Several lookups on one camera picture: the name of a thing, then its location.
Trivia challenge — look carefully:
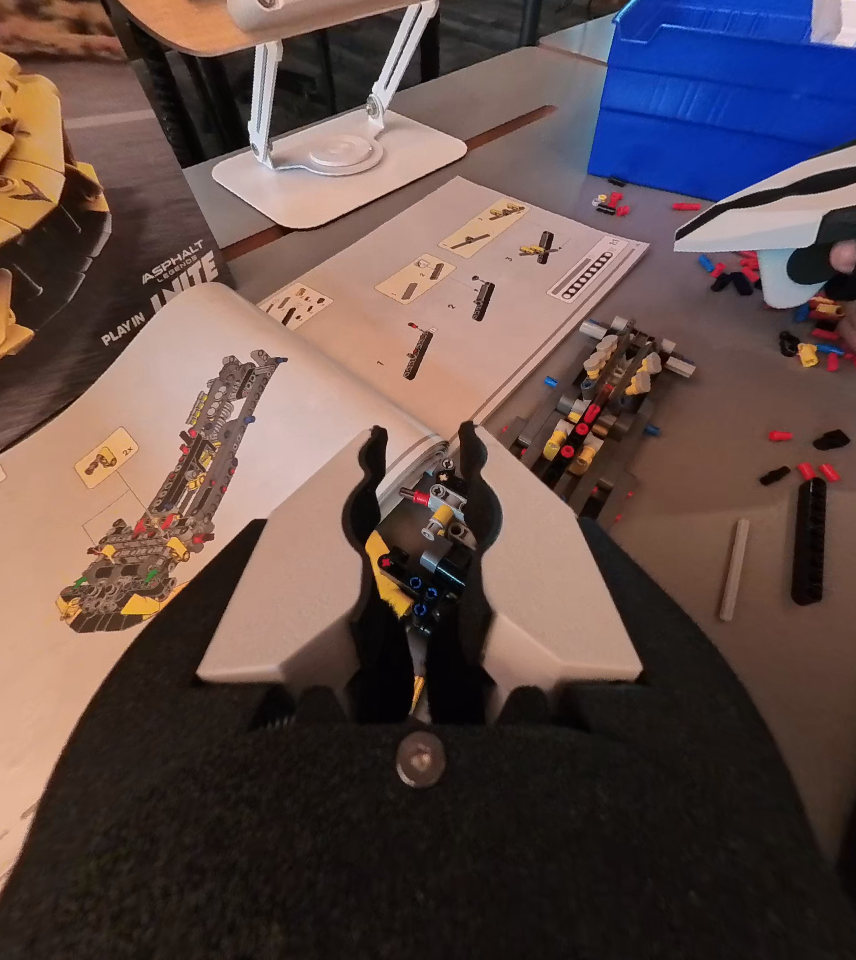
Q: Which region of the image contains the lego instruction booklet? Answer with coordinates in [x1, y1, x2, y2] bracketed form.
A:
[0, 174, 651, 931]

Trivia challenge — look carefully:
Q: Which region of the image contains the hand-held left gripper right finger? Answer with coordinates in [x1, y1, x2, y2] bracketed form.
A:
[458, 420, 644, 723]

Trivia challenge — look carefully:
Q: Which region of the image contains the lego car chassis assembly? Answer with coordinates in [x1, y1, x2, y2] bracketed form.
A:
[364, 315, 699, 721]

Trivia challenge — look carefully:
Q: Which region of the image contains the small lego pin cluster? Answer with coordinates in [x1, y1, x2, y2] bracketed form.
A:
[591, 176, 633, 219]

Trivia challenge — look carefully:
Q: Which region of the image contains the blue plastic bin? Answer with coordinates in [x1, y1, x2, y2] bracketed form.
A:
[587, 0, 856, 204]

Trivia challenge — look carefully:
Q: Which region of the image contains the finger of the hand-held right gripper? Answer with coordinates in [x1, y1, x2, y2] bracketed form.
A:
[674, 187, 856, 254]
[696, 123, 856, 220]

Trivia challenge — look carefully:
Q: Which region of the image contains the wooden document stand white base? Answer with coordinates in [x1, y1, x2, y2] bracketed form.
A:
[116, 0, 470, 230]

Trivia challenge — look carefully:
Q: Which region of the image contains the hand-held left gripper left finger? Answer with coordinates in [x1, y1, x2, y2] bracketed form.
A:
[195, 424, 389, 723]

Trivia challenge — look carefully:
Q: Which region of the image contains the lego set box yellow car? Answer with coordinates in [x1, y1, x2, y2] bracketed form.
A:
[0, 0, 237, 489]

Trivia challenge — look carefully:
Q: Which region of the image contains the long black lego beam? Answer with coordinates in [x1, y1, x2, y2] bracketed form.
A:
[790, 476, 828, 607]

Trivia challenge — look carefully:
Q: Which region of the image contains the pile of small lego pins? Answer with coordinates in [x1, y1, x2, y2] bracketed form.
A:
[698, 251, 856, 395]

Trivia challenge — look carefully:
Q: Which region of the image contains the light grey lego axle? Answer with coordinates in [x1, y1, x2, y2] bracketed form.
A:
[719, 517, 751, 622]

